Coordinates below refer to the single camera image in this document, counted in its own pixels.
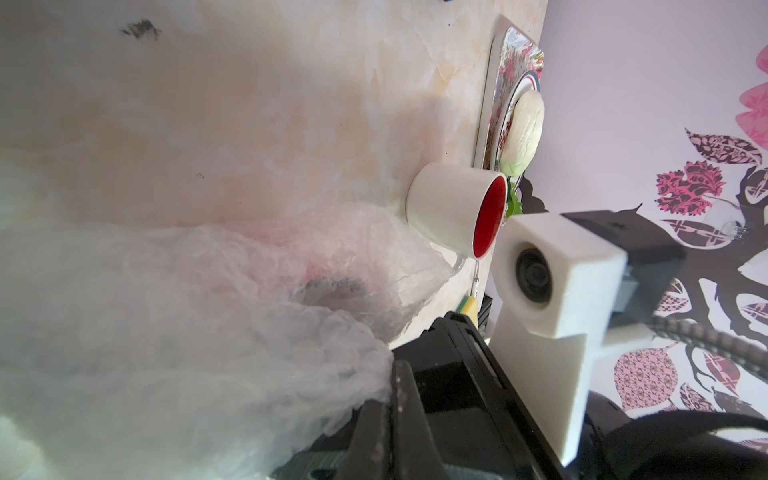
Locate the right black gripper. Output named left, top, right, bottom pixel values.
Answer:
left=272, top=311, right=571, bottom=480

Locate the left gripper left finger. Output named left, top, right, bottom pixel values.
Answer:
left=333, top=401, right=392, bottom=480

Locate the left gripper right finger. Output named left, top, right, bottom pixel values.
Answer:
left=391, top=360, right=449, bottom=480

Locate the clear bubble wrap sheet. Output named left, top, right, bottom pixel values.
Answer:
left=1, top=149, right=450, bottom=479

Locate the red mug black handle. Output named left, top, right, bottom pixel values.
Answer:
left=290, top=256, right=372, bottom=310

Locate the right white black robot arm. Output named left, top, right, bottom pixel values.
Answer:
left=275, top=210, right=767, bottom=479

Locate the yellow green sponge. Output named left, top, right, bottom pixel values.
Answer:
left=457, top=295, right=479, bottom=327

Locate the white mug red inside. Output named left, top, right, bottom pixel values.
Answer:
left=405, top=163, right=508, bottom=275

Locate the right flexible metal conduit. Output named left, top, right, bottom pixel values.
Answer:
left=646, top=316, right=767, bottom=383

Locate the white artificial rose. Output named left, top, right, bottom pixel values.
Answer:
left=499, top=90, right=545, bottom=218

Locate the floral square placemat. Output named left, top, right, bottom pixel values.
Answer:
left=473, top=26, right=544, bottom=170

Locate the silver fork floral handle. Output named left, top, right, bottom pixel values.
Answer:
left=470, top=260, right=480, bottom=298

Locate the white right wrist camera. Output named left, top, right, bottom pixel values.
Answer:
left=490, top=213, right=628, bottom=465

